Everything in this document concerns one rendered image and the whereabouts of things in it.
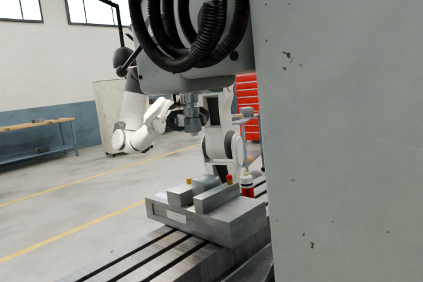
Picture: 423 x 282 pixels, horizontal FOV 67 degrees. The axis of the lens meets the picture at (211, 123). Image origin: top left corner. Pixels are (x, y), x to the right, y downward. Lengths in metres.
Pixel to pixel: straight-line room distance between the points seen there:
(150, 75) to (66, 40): 8.23
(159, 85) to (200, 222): 0.36
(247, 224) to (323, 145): 0.48
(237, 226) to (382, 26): 0.58
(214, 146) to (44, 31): 7.62
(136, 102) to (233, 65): 0.71
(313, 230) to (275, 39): 0.24
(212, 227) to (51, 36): 8.29
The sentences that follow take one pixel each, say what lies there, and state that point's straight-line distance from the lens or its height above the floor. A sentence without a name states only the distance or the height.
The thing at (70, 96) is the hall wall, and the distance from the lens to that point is 8.83.
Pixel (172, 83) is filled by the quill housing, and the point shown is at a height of 1.34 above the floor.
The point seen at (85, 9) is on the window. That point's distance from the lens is 9.35.
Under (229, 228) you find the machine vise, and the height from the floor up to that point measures 0.99.
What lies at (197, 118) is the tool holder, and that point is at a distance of 0.83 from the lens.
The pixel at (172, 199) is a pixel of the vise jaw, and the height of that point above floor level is 1.02.
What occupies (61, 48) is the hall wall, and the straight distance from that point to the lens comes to 8.91.
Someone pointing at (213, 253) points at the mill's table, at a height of 0.93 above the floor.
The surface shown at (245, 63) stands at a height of 1.35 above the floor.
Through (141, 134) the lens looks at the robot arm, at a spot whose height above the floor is 1.17.
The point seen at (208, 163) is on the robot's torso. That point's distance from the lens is 1.61.
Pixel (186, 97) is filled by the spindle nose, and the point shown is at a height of 1.30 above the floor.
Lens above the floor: 1.33
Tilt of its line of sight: 7 degrees down
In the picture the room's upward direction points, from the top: 6 degrees counter-clockwise
